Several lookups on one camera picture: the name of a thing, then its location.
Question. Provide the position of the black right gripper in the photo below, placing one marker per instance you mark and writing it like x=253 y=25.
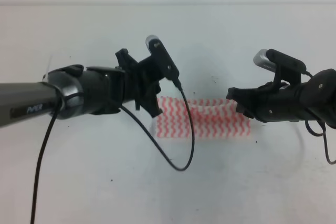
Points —
x=272 y=105

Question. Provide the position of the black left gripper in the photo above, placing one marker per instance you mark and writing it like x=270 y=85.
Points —
x=106 y=89

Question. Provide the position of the pink white wavy towel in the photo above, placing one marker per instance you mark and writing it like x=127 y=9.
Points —
x=212 y=118

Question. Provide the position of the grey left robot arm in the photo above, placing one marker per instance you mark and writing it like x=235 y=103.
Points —
x=75 y=90

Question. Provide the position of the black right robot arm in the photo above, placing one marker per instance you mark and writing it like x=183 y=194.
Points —
x=313 y=100

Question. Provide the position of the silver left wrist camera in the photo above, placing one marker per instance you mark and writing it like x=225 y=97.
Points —
x=162 y=58

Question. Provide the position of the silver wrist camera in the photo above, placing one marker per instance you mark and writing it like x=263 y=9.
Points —
x=162 y=58
x=285 y=67

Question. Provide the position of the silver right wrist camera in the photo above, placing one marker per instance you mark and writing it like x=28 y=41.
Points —
x=285 y=67

